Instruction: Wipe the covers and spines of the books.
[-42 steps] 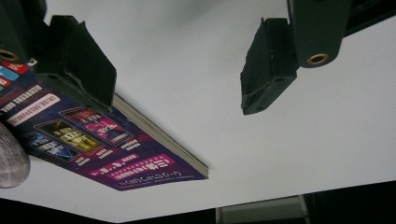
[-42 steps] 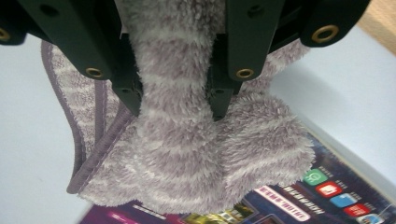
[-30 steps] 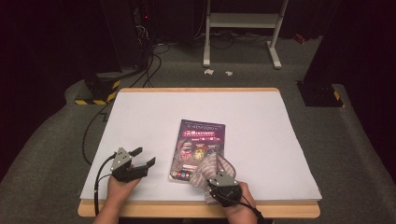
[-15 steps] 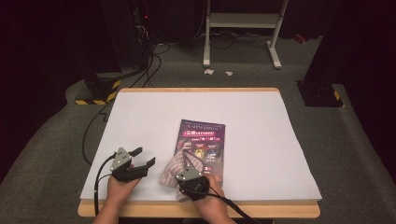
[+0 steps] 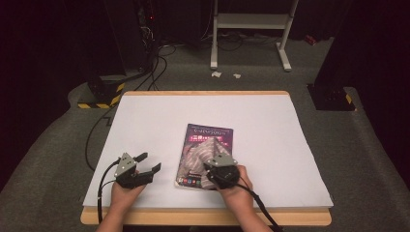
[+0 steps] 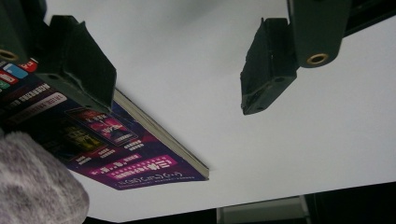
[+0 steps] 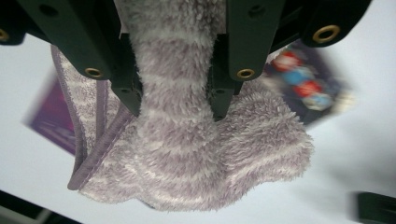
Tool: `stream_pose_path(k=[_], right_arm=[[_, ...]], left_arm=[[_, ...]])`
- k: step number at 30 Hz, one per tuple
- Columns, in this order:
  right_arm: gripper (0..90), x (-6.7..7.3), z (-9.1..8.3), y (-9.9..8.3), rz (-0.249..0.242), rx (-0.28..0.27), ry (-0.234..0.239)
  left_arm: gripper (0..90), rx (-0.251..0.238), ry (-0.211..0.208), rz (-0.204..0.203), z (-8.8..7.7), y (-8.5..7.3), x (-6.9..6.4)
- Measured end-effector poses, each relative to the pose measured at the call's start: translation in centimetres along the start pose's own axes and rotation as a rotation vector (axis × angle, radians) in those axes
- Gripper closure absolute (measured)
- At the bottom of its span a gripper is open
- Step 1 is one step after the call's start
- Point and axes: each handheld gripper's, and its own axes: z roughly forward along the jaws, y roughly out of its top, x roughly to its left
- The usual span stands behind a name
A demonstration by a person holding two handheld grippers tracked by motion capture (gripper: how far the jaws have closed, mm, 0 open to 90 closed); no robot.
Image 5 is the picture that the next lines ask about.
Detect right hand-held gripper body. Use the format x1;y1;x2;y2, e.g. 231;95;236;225
204;153;242;190

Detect striped cloth drawstring bag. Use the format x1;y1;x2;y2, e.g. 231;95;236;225
182;136;233;190

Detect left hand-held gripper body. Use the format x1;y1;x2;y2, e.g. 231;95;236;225
113;152;143;190

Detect hand-held gripper black cable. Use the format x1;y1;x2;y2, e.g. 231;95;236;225
236;181;285;232
97;158;122;225

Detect person's right hand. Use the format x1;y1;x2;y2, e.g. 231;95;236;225
214;164;256;211

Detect left hand-held gripper black cable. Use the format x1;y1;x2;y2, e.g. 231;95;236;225
97;158;122;225

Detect white table sheet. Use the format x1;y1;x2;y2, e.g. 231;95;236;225
81;94;334;210

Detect white metal stand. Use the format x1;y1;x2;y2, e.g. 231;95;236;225
210;0;300;73

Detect thin black floor cable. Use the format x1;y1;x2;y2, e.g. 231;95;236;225
84;105;117;172

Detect bundle of black floor cables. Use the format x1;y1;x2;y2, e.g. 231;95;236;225
133;43;178;92

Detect right hand-held gripper black cable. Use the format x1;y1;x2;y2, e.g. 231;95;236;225
236;181;285;232

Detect glossy magazine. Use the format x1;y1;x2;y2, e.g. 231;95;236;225
174;123;234;191

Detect dark equipment rack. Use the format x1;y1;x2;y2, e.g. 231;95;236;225
136;0;162;71

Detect black cables under stand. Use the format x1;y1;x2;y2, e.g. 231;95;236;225
201;30;281;53

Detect black post base yellow stripes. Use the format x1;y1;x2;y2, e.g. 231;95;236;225
76;75;127;110
307;83;358;112

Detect person's left hand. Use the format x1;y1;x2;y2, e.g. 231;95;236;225
110;180;148;211

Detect wooden table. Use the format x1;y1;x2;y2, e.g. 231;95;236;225
79;90;333;227

